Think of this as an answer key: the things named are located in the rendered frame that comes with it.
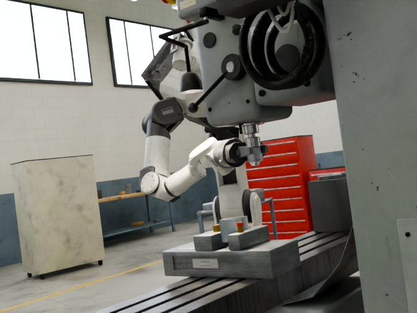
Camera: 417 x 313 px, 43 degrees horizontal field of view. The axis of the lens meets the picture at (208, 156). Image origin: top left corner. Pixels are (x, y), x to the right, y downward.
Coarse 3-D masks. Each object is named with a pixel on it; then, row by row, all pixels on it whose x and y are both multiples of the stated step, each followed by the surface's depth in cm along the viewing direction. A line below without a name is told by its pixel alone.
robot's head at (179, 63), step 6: (186, 42) 191; (180, 48) 189; (174, 54) 189; (180, 54) 187; (174, 60) 187; (180, 60) 186; (192, 60) 193; (174, 66) 190; (180, 66) 189; (192, 66) 193
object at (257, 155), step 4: (252, 140) 150; (256, 140) 150; (260, 140) 151; (244, 144) 152; (248, 144) 150; (252, 144) 150; (256, 144) 150; (260, 144) 151; (252, 148) 150; (256, 148) 150; (260, 148) 150; (252, 152) 150; (256, 152) 150; (260, 152) 150; (248, 156) 150; (252, 156) 150; (256, 156) 150; (260, 156) 150; (248, 160) 150; (252, 160) 150; (256, 160) 149; (260, 160) 150
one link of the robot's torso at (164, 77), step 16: (160, 48) 211; (192, 48) 203; (160, 64) 206; (144, 80) 198; (160, 80) 201; (176, 80) 197; (160, 96) 206; (176, 96) 196; (192, 96) 193; (208, 128) 215
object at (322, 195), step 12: (324, 180) 188; (336, 180) 185; (312, 192) 192; (324, 192) 188; (336, 192) 185; (348, 192) 190; (312, 204) 192; (324, 204) 189; (336, 204) 185; (348, 204) 189; (312, 216) 193; (324, 216) 189; (336, 216) 186; (348, 216) 188; (324, 228) 190; (336, 228) 186; (348, 228) 187
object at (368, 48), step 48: (336, 0) 109; (384, 0) 103; (336, 48) 110; (384, 48) 103; (336, 96) 111; (384, 96) 104; (384, 144) 105; (384, 192) 105; (384, 240) 106; (384, 288) 107
